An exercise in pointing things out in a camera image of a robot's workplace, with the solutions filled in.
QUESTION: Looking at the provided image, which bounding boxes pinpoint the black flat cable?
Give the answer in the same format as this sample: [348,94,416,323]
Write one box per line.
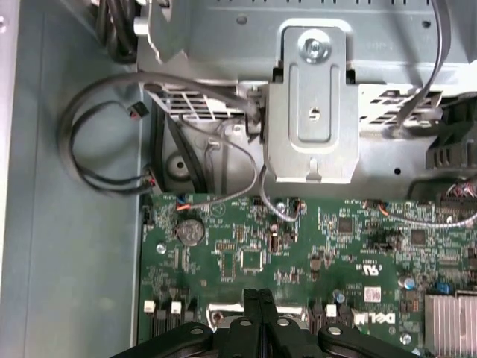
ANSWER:
[158,107,208,193]

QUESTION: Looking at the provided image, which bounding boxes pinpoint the metal socket cover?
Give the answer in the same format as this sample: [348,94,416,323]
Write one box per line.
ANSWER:
[206,301,311,333]

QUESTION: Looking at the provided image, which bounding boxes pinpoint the flat ribbon cable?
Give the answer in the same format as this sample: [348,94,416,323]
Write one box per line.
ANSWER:
[393,0,454,130]

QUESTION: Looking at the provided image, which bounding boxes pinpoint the grey braided wire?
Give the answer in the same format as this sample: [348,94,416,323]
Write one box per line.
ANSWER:
[177,128,259,210]
[259,163,303,224]

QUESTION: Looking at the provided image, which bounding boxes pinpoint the silver coin battery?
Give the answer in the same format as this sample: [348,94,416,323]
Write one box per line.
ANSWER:
[174,218,206,246]

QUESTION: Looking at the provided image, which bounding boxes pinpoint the black plastic disk bay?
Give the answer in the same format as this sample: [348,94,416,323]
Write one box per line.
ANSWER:
[424,98,477,171]

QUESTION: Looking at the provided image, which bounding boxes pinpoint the silver metal bracket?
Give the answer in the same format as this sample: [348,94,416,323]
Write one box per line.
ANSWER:
[263,18,361,184]

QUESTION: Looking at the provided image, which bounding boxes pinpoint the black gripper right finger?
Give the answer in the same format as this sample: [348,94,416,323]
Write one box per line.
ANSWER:
[260,288,411,358]

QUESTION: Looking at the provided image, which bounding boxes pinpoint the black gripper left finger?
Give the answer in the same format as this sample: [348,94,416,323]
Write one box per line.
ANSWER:
[124,288,262,358]

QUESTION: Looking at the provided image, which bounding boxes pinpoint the metal drive cage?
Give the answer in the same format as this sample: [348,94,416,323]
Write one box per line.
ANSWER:
[133,0,477,124]

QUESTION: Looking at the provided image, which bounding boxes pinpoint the silver heat sink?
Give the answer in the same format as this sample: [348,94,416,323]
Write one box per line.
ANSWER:
[423,293,477,357]

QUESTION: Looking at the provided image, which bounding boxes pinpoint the black cable bundle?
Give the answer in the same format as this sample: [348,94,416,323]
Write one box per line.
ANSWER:
[92,0,139,64]

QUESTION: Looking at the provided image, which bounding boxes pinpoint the green motherboard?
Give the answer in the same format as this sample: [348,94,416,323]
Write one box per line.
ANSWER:
[137,192,477,358]

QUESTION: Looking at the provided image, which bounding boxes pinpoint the black PC case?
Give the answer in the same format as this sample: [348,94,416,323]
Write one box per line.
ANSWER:
[0,0,477,358]

